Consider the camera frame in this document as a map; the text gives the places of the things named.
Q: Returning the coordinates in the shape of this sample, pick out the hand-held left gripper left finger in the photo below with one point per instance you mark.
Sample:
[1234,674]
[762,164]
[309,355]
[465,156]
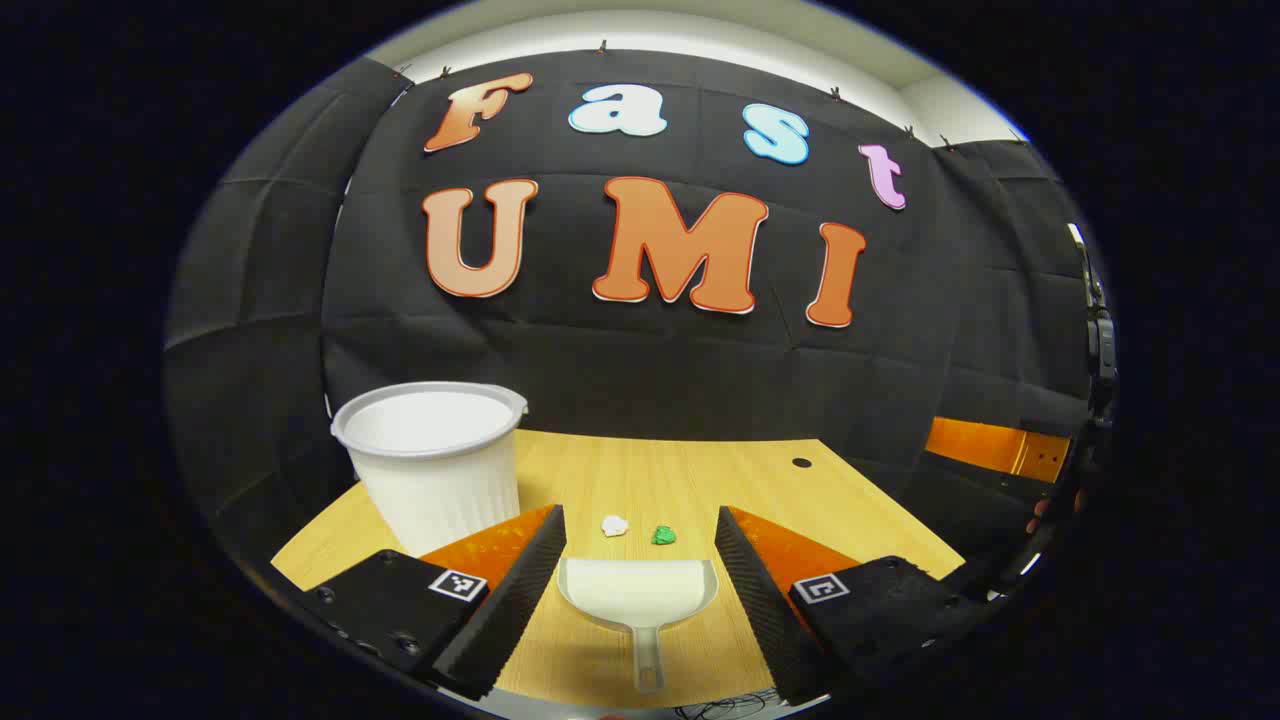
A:
[505,610]

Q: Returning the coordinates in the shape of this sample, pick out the wooden desktop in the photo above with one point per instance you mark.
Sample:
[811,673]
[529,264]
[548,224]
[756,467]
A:
[640,480]

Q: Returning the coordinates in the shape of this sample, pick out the white ribbed garbage bin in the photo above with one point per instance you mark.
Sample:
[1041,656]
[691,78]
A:
[435,470]

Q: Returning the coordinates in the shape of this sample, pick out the white paper ball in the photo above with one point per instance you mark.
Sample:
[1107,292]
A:
[614,526]

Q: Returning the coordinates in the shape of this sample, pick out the grey plastic dustpan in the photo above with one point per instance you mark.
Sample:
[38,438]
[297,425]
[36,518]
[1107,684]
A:
[638,592]

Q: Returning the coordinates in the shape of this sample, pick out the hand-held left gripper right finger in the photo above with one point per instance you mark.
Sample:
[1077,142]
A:
[765,610]

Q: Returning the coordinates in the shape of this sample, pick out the green paper ball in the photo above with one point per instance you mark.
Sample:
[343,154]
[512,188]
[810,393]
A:
[663,536]

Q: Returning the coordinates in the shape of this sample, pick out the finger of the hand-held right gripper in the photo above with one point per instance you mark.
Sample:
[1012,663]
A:
[990,447]

